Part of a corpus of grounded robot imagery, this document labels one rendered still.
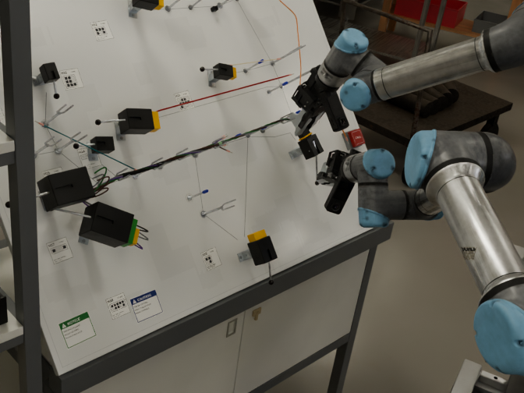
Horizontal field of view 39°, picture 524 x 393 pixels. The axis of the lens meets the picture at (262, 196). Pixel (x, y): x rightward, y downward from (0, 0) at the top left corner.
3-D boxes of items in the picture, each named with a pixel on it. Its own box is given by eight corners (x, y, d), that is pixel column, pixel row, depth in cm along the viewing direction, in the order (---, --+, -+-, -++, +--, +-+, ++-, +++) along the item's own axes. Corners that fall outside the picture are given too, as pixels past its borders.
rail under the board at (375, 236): (390, 238, 237) (394, 221, 234) (61, 402, 161) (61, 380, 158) (377, 231, 240) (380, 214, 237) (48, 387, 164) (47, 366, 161)
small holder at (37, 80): (41, 106, 169) (51, 97, 165) (29, 73, 169) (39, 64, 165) (59, 103, 172) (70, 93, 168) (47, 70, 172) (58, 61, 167)
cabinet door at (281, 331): (352, 333, 256) (373, 238, 236) (234, 403, 221) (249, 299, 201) (345, 329, 257) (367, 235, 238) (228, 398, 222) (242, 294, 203)
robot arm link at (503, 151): (539, 125, 146) (431, 187, 193) (489, 123, 144) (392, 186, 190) (547, 182, 144) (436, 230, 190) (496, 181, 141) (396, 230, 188)
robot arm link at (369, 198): (407, 227, 181) (406, 182, 182) (364, 227, 179) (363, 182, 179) (394, 228, 189) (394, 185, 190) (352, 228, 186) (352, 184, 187)
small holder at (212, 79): (189, 66, 198) (204, 57, 192) (217, 72, 203) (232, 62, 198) (190, 83, 197) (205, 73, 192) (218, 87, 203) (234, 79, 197)
